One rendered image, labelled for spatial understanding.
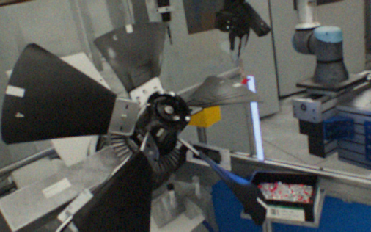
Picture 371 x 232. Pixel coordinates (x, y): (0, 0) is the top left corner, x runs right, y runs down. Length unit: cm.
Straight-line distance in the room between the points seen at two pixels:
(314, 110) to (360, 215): 47
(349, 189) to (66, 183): 84
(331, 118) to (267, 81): 261
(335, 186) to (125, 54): 79
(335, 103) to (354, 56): 410
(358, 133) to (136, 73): 100
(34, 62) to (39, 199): 30
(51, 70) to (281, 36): 414
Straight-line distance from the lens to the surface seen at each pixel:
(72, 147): 104
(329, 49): 157
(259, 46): 402
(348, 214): 128
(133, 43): 104
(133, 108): 87
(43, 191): 85
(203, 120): 137
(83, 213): 67
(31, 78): 84
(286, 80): 490
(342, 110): 159
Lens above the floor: 146
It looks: 17 degrees down
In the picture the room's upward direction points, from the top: 10 degrees counter-clockwise
